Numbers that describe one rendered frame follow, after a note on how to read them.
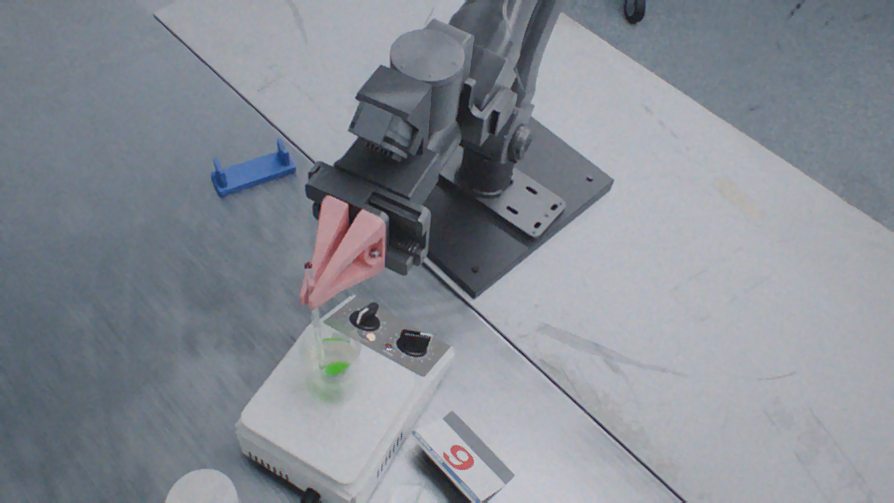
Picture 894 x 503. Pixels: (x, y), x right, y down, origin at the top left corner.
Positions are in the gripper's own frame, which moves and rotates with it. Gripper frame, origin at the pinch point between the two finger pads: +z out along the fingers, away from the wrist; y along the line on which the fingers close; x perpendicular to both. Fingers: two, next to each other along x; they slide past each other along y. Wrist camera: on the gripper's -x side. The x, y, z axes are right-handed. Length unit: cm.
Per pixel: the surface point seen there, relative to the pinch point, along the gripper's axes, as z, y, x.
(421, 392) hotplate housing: -4.4, 7.7, 18.5
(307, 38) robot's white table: -48, -33, 27
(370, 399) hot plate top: -0.6, 4.4, 16.1
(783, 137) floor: -171, 49, 121
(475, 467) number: -2.0, 15.1, 23.3
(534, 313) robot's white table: -21.6, 13.3, 25.7
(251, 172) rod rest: -22.4, -24.9, 24.7
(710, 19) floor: -215, 15, 123
